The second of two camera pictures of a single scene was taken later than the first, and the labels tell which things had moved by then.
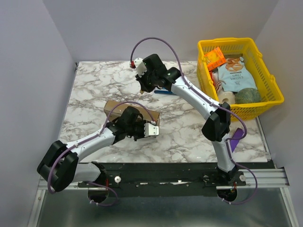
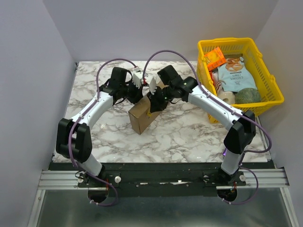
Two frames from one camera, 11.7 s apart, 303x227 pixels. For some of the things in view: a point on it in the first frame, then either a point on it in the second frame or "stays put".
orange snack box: x=215 y=59 stays put
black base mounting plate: x=168 y=179 stays put
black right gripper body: x=145 y=83 -> x=155 y=100
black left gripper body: x=137 y=130 -> x=131 y=84
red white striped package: x=217 y=83 stays put
